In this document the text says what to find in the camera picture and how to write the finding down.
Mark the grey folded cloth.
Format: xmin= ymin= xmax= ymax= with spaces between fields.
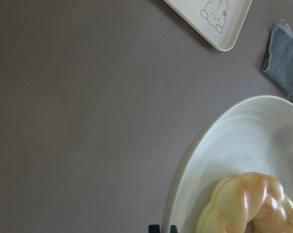
xmin=262 ymin=20 xmax=293 ymax=96

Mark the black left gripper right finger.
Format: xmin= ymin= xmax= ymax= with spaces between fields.
xmin=170 ymin=225 xmax=177 ymax=233

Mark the white round plate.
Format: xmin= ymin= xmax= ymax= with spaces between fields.
xmin=162 ymin=96 xmax=293 ymax=233

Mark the white rabbit print tray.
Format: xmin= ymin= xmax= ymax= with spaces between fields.
xmin=165 ymin=0 xmax=252 ymax=51

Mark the glazed twisted ring donut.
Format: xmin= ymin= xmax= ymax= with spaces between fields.
xmin=195 ymin=172 xmax=293 ymax=233

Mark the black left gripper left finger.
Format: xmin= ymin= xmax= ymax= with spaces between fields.
xmin=148 ymin=224 xmax=160 ymax=233

